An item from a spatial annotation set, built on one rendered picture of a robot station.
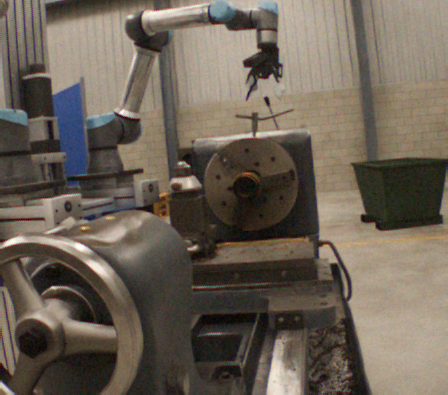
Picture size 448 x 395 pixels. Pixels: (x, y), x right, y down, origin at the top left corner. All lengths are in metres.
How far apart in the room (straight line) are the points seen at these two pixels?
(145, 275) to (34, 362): 0.11
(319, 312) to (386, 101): 10.86
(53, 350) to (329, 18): 11.73
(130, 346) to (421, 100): 11.56
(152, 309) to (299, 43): 11.51
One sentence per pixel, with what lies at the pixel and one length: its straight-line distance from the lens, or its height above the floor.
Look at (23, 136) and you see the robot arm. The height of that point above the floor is 1.30.
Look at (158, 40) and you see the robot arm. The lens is 1.91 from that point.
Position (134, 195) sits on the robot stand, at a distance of 1.75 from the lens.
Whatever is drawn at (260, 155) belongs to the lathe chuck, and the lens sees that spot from 1.58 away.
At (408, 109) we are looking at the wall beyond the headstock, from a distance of 11.72.
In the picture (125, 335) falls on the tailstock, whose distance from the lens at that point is 0.34.
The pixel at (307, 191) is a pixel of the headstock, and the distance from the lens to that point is 1.74.
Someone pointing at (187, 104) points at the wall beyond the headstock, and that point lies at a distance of 12.00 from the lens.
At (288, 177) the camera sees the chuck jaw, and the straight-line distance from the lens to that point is 1.54.
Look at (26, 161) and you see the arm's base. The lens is 1.47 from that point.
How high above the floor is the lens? 1.20
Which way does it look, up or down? 3 degrees down
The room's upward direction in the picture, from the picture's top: 6 degrees counter-clockwise
